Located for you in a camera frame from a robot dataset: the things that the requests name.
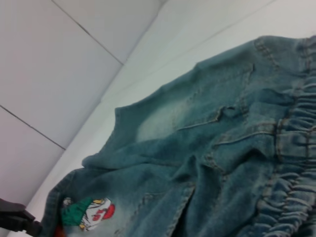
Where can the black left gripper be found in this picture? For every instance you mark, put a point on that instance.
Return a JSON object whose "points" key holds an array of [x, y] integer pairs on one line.
{"points": [[12, 217]]}

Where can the blue denim shorts with print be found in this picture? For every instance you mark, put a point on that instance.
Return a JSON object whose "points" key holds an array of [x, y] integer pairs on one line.
{"points": [[209, 148]]}

